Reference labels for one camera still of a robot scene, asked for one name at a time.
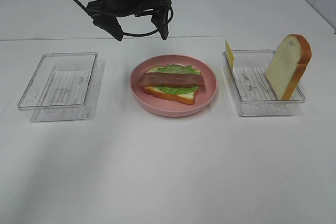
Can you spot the clear plastic right tray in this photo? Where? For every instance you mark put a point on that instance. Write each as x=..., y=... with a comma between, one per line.
x=251, y=92

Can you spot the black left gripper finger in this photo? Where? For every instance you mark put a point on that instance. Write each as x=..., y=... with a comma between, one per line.
x=160, y=20
x=110, y=24

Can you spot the clear plastic left tray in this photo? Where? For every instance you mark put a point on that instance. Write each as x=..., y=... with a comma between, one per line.
x=64, y=87

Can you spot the green lettuce leaf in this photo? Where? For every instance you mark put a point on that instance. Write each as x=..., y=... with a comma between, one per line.
x=181, y=70

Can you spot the pink plate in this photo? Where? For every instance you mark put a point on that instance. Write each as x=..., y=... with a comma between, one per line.
x=204, y=96

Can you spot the clear plastic tray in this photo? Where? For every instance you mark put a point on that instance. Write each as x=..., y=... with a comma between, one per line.
x=64, y=87
x=251, y=92

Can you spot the yellow cheese slice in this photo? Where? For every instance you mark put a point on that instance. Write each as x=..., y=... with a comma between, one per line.
x=229, y=55

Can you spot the bread slice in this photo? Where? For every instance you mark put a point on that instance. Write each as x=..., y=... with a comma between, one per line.
x=288, y=65
x=188, y=99

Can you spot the curved bacon strip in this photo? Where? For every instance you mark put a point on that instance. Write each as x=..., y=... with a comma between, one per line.
x=170, y=79

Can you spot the upright bread slice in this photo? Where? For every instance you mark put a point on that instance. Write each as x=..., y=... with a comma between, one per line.
x=288, y=65

